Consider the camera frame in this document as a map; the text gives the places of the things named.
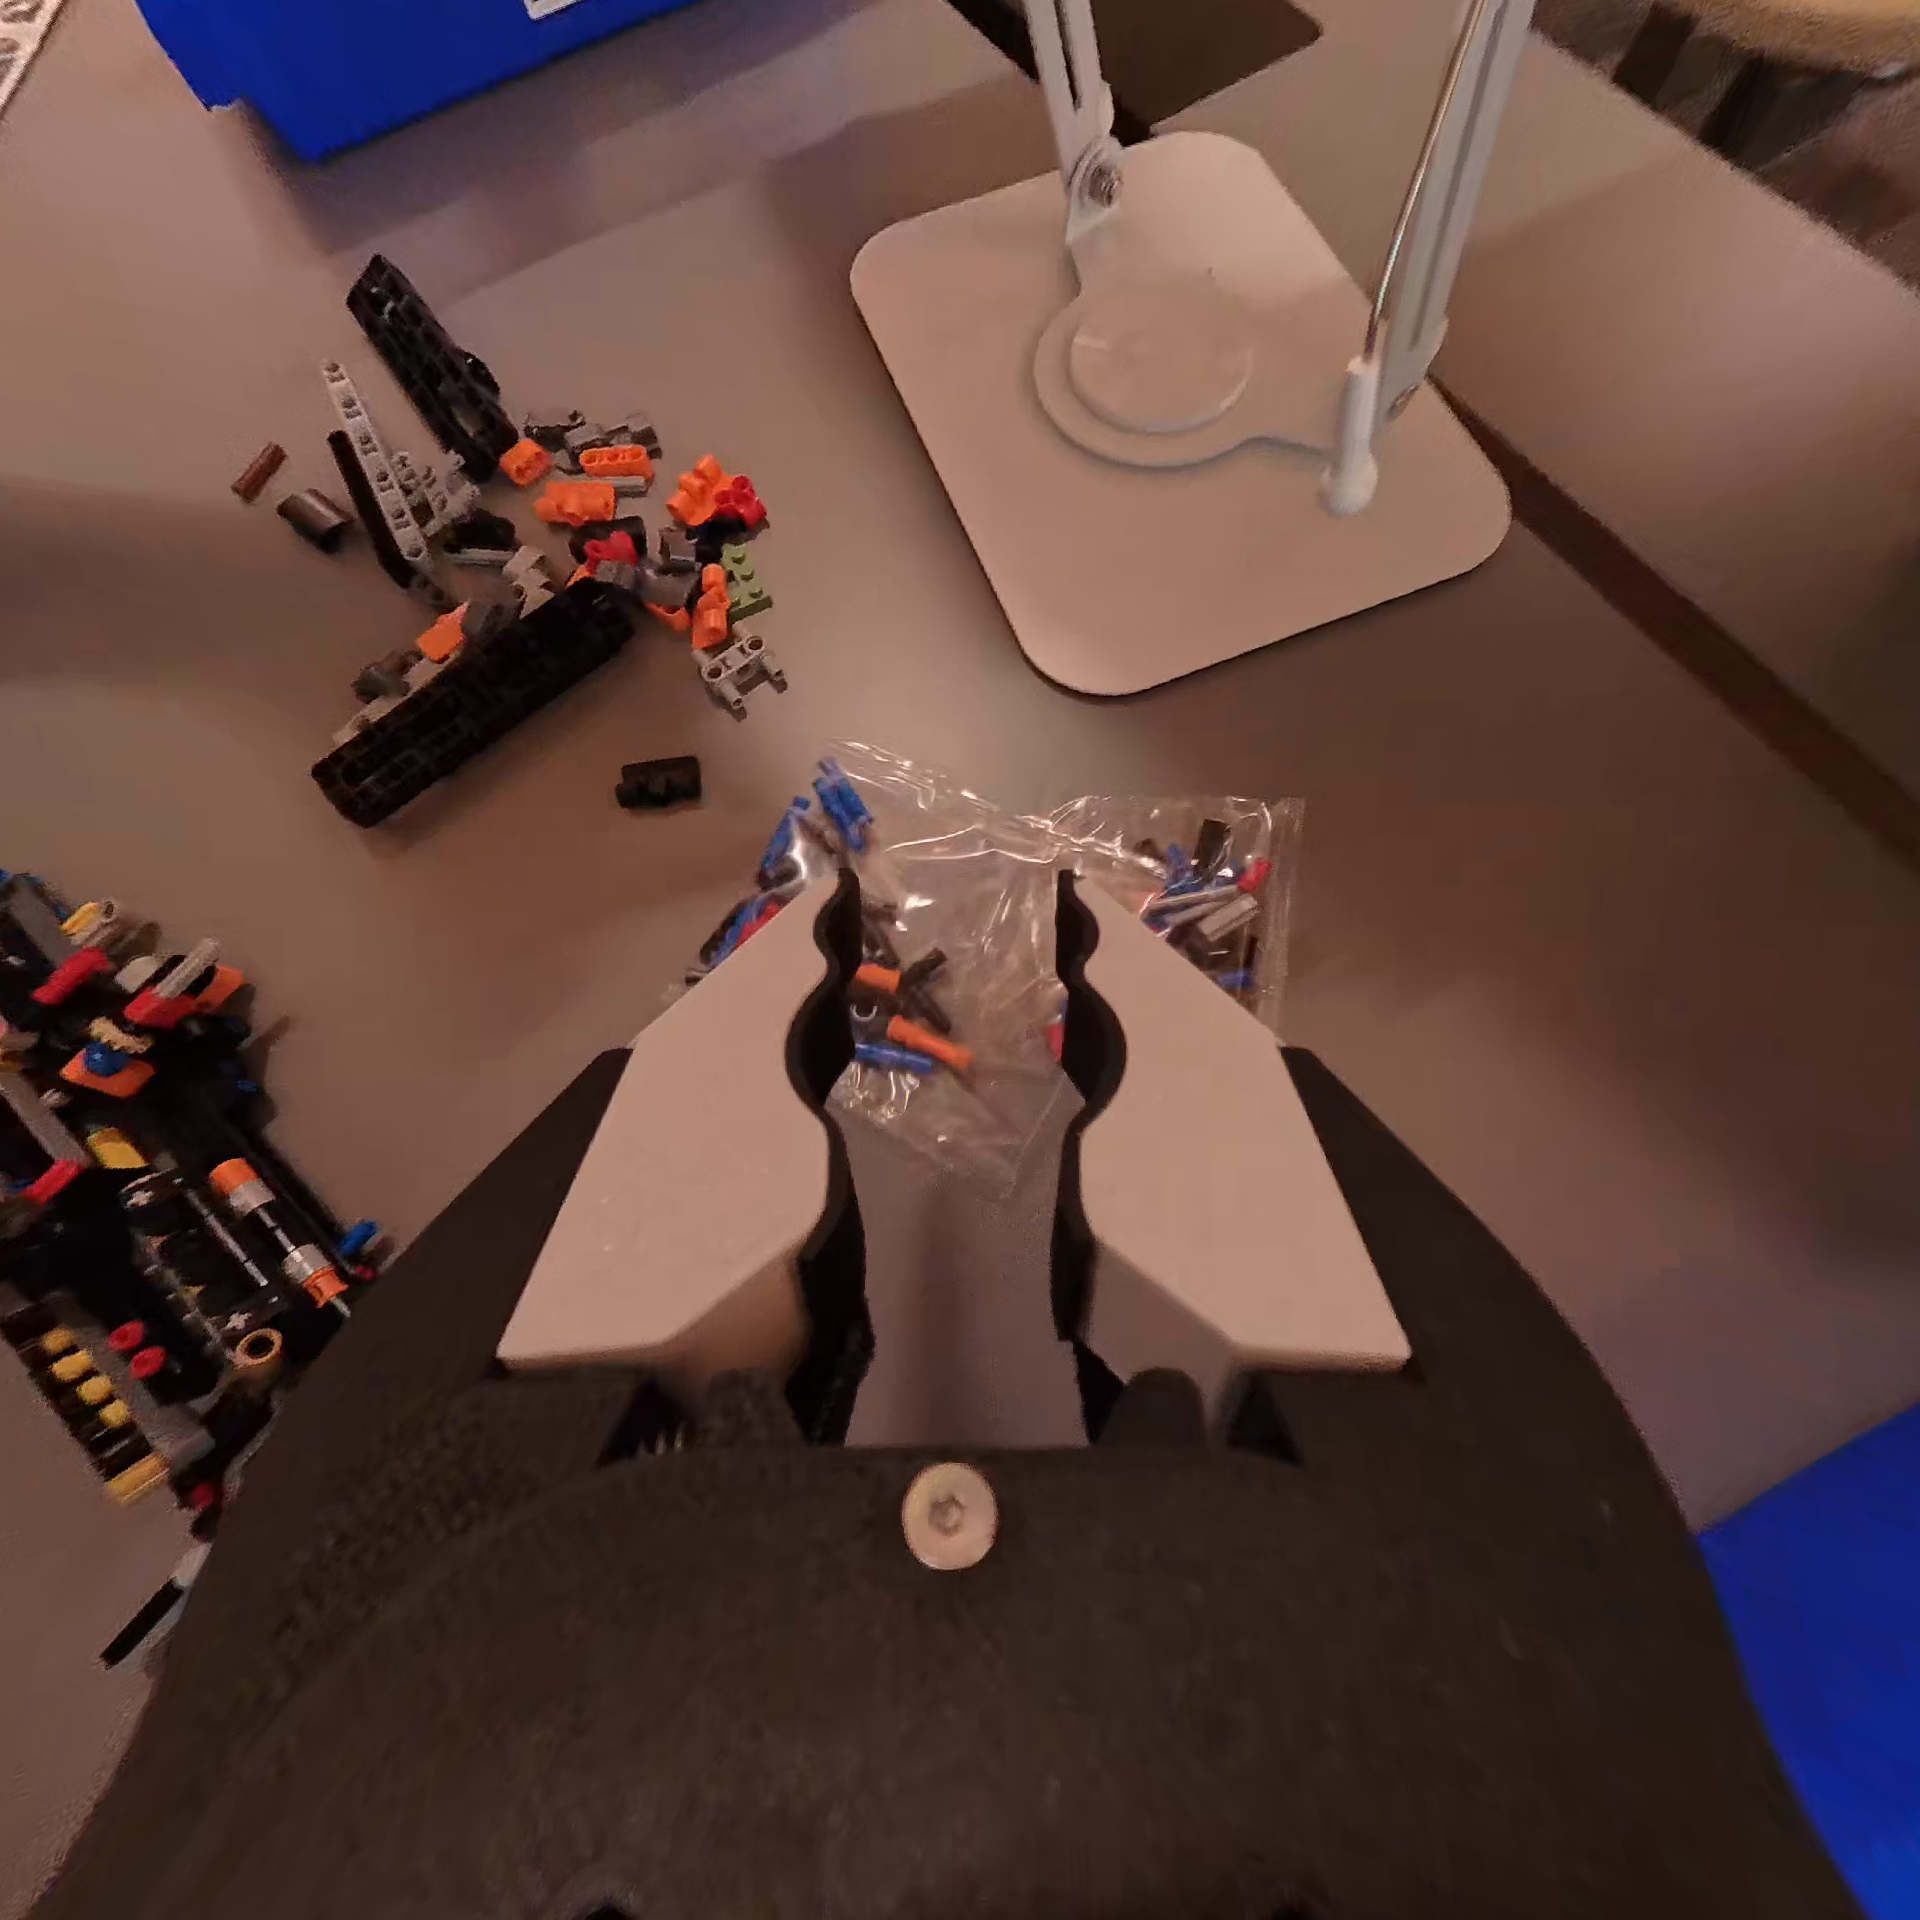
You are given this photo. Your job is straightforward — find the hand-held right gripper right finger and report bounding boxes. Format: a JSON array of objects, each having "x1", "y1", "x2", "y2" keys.
[{"x1": 1049, "y1": 866, "x2": 1414, "y2": 1434}]

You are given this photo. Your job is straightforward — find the grey lego cross connector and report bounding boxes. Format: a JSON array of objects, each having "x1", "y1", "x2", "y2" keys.
[{"x1": 692, "y1": 634, "x2": 792, "y2": 722}]

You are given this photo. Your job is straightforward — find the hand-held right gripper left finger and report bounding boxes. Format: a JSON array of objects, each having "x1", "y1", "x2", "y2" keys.
[{"x1": 495, "y1": 866, "x2": 875, "y2": 1444}]

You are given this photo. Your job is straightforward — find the partly built lego chassis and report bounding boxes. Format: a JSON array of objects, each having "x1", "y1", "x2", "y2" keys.
[{"x1": 0, "y1": 866, "x2": 396, "y2": 1671}]

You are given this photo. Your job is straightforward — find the narrow black lego frame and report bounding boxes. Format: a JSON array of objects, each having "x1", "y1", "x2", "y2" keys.
[{"x1": 344, "y1": 257, "x2": 518, "y2": 482}]

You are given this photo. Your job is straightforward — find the clear lego bag orange pins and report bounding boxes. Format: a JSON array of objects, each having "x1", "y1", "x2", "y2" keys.
[{"x1": 689, "y1": 743, "x2": 1104, "y2": 1187}]

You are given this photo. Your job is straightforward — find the pile of loose lego pieces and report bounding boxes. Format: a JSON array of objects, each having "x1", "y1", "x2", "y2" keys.
[{"x1": 351, "y1": 404, "x2": 788, "y2": 707}]

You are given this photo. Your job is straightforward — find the white lamp stand base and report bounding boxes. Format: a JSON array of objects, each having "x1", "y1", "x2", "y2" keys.
[{"x1": 847, "y1": 130, "x2": 1513, "y2": 699}]

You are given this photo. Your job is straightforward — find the grey lego beam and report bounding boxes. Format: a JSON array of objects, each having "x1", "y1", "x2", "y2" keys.
[{"x1": 320, "y1": 360, "x2": 453, "y2": 602}]

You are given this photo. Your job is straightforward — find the clear lego bag blue pins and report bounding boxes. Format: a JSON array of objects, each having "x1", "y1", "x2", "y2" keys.
[{"x1": 1049, "y1": 791, "x2": 1307, "y2": 1039}]

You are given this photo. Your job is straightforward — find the lego sticker sheet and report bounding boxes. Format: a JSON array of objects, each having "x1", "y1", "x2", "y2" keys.
[{"x1": 0, "y1": 0, "x2": 68, "y2": 114}]

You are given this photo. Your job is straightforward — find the blue container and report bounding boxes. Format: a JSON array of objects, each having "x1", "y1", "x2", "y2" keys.
[{"x1": 1695, "y1": 1402, "x2": 1920, "y2": 1920}]

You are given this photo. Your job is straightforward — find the large black lego frame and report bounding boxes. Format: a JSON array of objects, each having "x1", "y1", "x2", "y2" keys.
[{"x1": 311, "y1": 577, "x2": 640, "y2": 829}]

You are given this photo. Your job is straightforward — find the blue box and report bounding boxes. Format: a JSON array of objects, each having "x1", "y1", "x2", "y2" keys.
[{"x1": 133, "y1": 0, "x2": 707, "y2": 162}]

